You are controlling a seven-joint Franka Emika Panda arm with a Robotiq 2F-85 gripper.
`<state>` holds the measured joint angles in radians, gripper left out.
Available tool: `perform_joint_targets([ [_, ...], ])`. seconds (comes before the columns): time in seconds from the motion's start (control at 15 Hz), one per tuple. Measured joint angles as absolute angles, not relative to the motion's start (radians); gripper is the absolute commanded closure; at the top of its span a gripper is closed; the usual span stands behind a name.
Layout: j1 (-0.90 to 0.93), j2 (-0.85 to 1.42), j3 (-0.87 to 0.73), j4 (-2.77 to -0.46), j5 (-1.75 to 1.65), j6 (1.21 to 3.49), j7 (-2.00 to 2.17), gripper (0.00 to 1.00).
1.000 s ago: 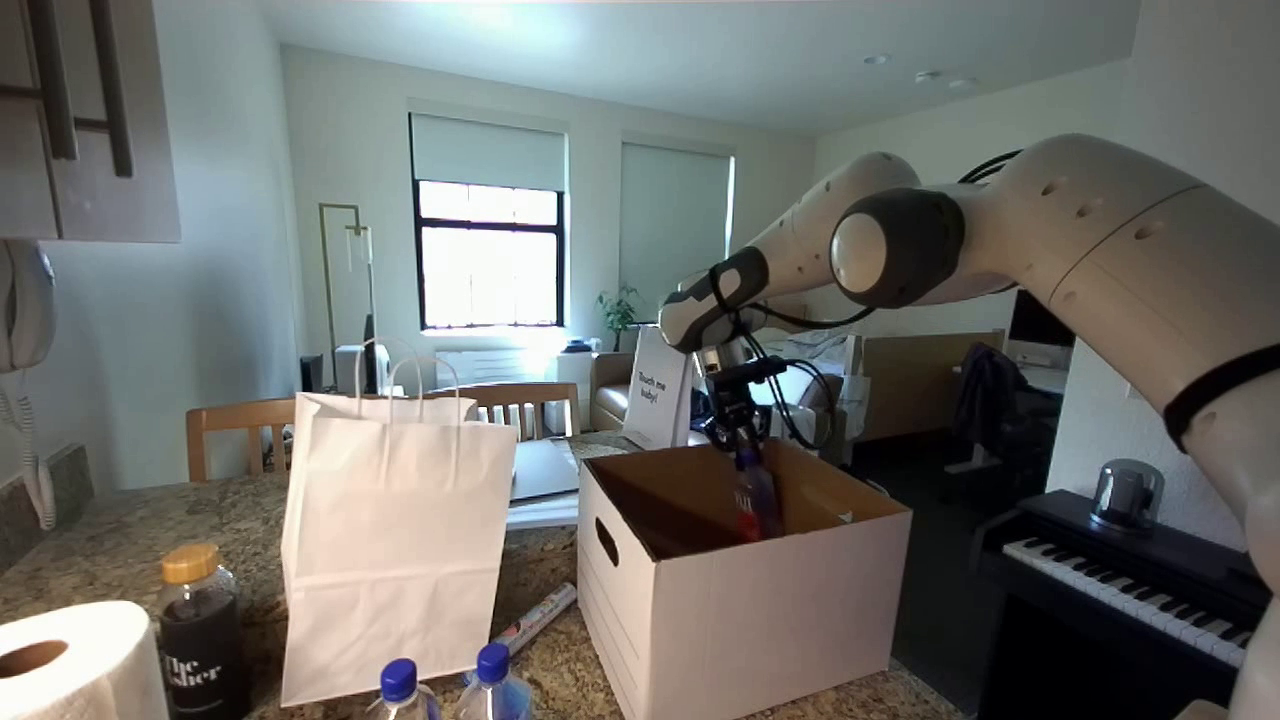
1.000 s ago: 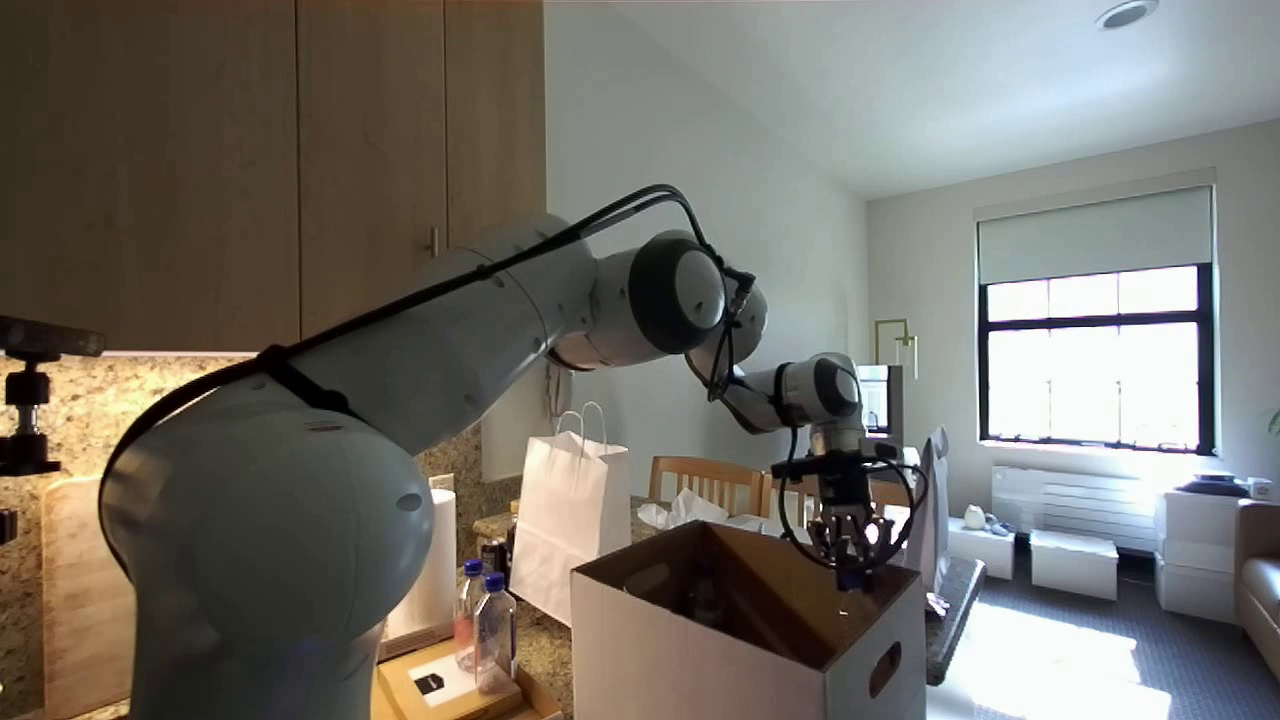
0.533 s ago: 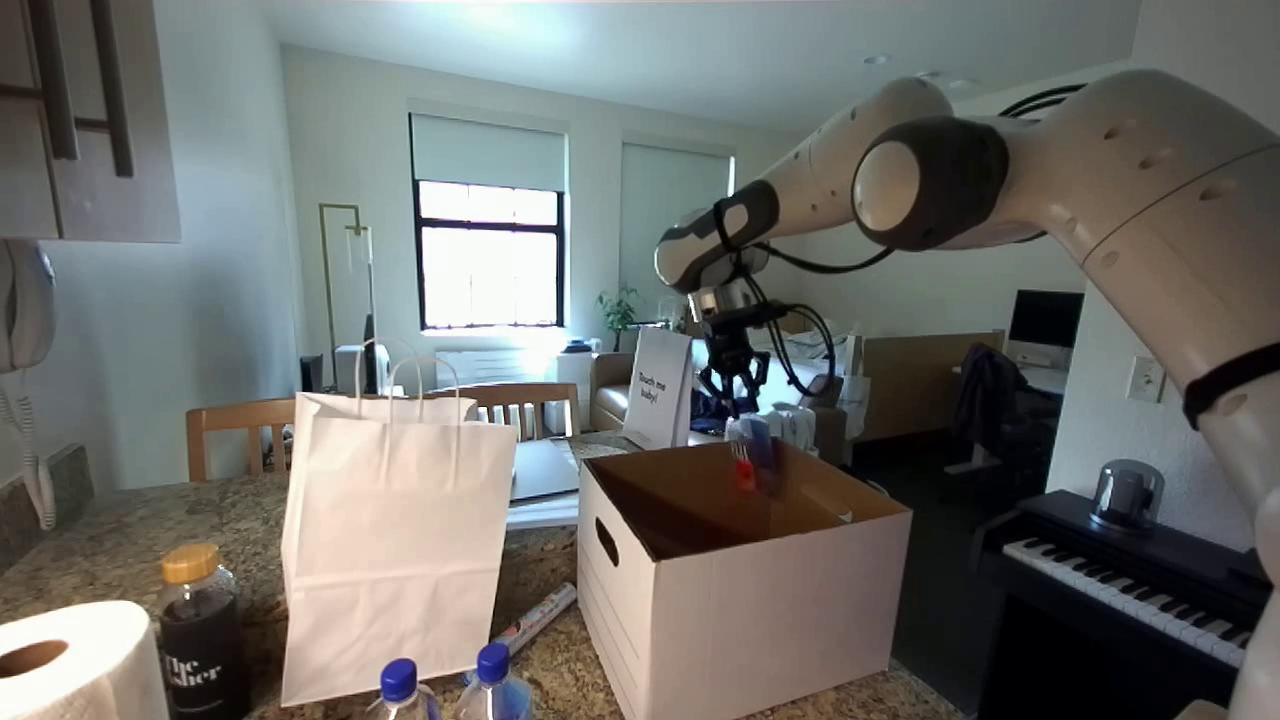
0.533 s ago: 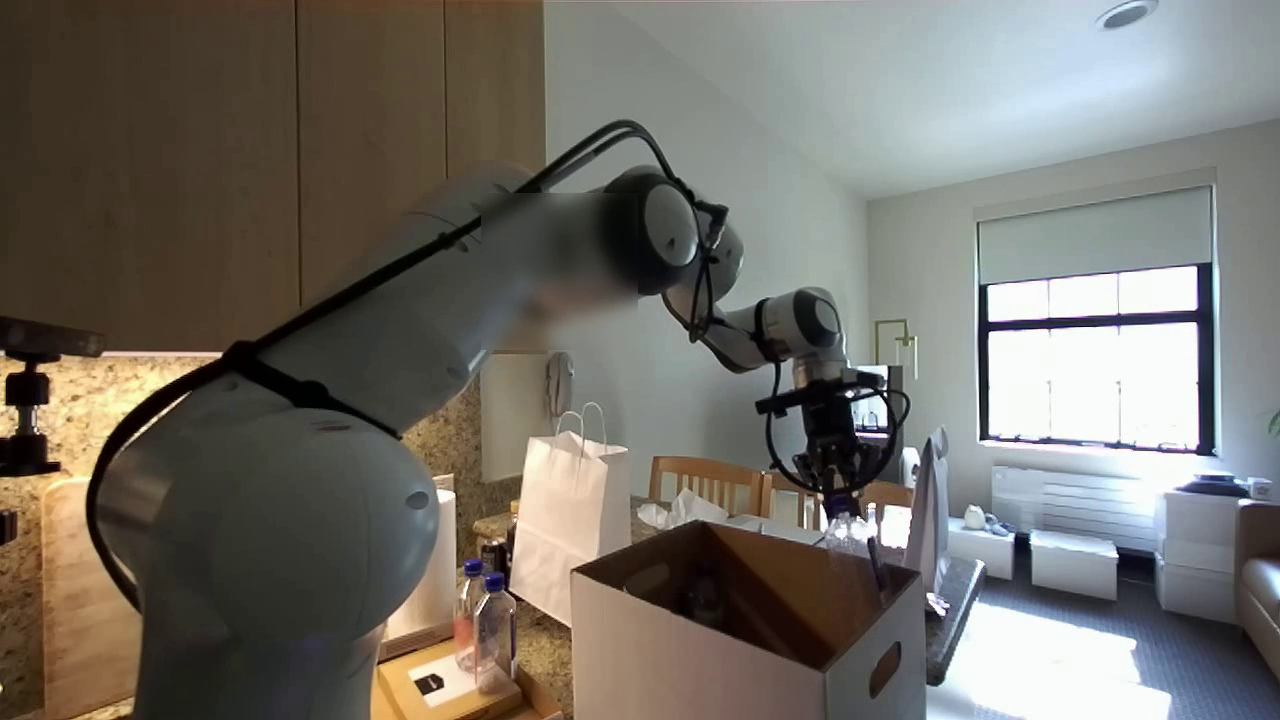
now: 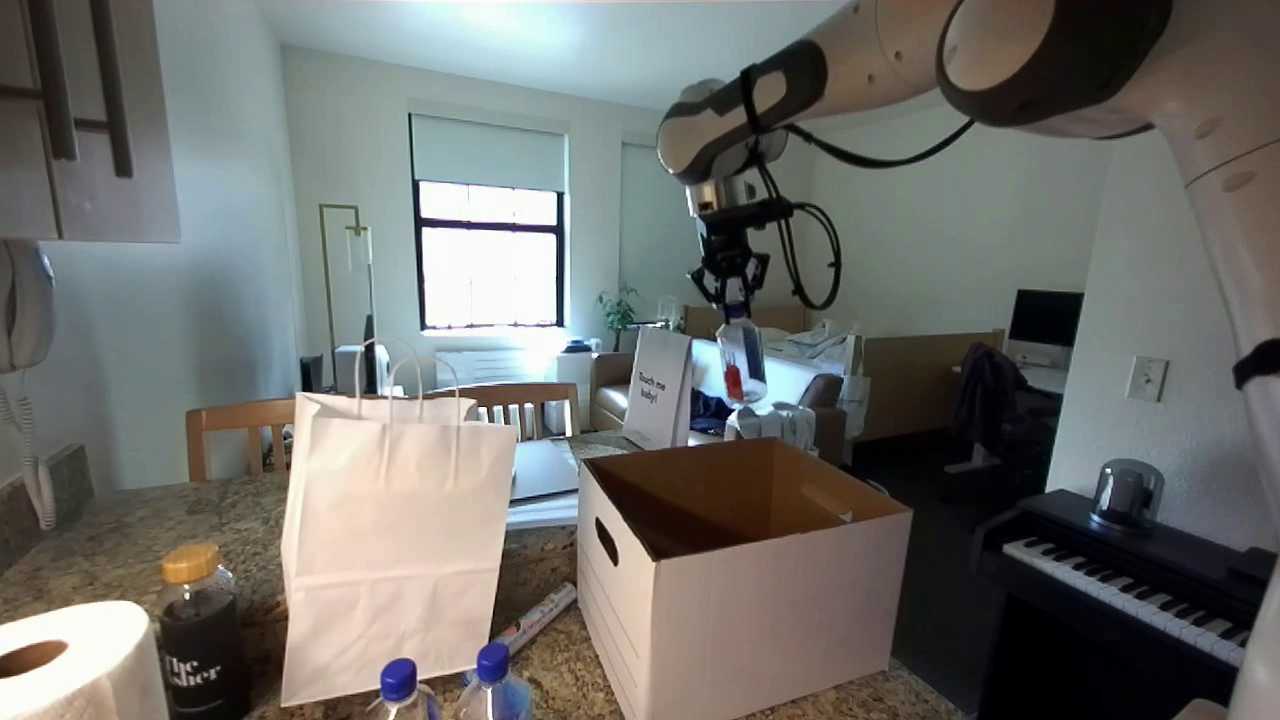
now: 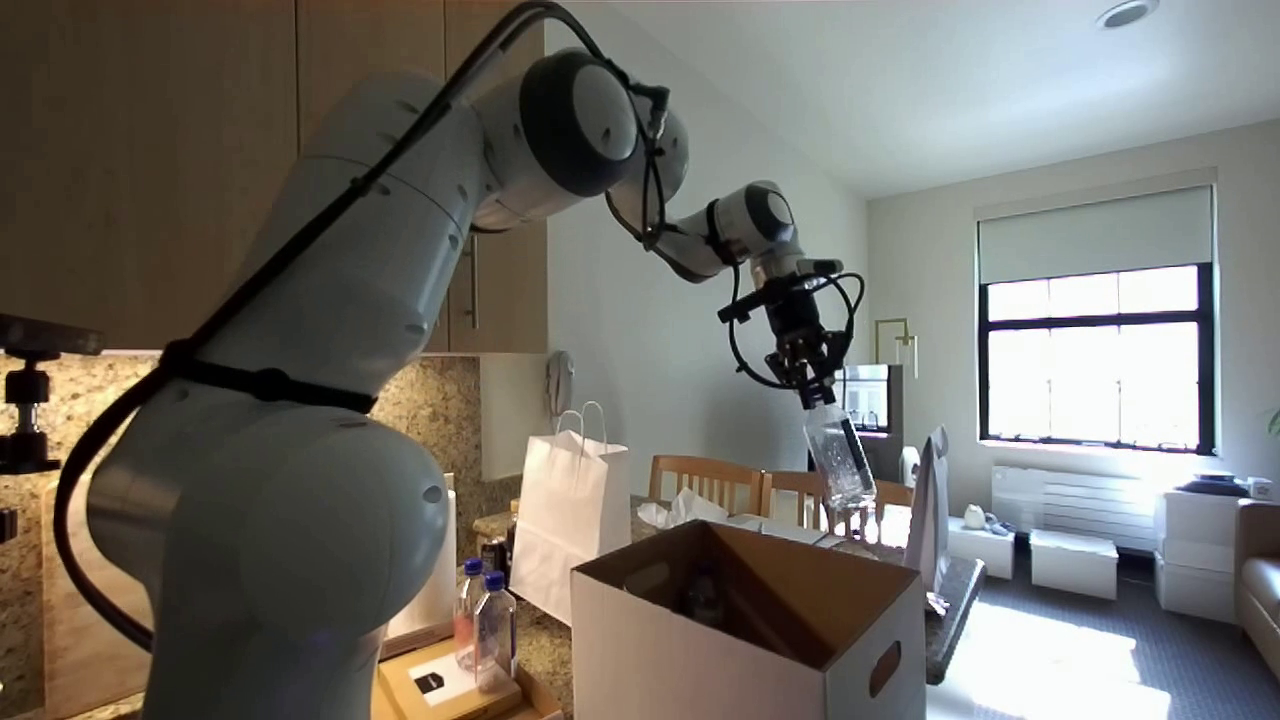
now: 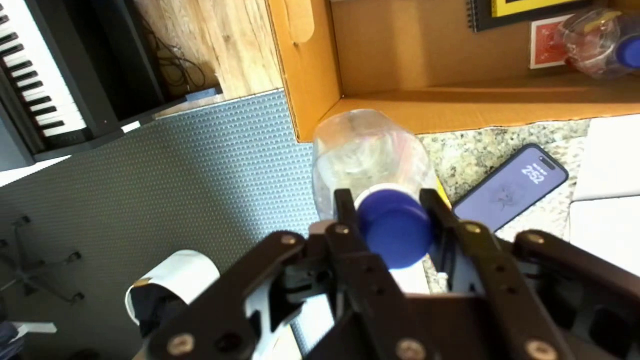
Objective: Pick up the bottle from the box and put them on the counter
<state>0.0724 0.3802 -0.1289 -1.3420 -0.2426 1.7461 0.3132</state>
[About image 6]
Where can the white printed shopping bag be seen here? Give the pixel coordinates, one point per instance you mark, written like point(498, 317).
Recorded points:
point(929, 514)

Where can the dark jar cork lid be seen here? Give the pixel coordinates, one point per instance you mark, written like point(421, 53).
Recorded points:
point(495, 542)

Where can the flat screen television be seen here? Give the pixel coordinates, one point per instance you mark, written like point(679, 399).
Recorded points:
point(874, 399)

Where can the white wall intercom phone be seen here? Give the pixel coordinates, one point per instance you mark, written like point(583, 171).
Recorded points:
point(556, 380)

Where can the small white floor box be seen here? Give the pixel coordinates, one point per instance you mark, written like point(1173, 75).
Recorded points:
point(986, 547)

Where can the white roller blind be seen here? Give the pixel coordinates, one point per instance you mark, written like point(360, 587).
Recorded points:
point(1095, 232)

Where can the grey dining table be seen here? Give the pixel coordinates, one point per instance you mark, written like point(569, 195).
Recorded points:
point(955, 618)

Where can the grey sofa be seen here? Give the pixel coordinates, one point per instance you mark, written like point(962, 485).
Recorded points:
point(1265, 587)

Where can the white paper roll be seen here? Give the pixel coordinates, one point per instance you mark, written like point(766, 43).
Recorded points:
point(439, 587)

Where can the flat tan cardboard tray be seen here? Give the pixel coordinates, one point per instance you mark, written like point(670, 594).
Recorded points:
point(402, 697)

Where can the white cardboard storage box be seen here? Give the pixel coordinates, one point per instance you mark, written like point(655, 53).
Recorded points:
point(692, 665)

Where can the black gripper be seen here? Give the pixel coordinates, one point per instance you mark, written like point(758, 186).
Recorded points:
point(801, 330)

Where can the white printed paper sheet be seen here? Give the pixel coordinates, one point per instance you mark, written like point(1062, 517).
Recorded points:
point(462, 680)

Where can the black framed window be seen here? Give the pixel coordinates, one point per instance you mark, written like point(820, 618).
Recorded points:
point(1095, 387)

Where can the round ceiling smoke detector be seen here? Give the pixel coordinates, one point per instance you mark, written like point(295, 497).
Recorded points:
point(1127, 15)

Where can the black camera tripod mount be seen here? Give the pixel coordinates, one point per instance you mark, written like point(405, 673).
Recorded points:
point(25, 392)

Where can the white drawer cabinet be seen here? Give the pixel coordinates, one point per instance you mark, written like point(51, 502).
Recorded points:
point(1202, 562)

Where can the white radiator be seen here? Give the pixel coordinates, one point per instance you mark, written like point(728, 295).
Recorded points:
point(1082, 497)

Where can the wide white floor box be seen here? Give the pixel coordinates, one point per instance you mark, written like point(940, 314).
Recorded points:
point(1074, 562)

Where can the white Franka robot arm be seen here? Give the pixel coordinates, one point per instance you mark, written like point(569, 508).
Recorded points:
point(266, 535)

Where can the white plastic bag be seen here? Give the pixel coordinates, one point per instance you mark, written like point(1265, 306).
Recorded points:
point(692, 508)

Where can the wooden wall cabinet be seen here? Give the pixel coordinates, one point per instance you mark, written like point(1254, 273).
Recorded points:
point(133, 162)

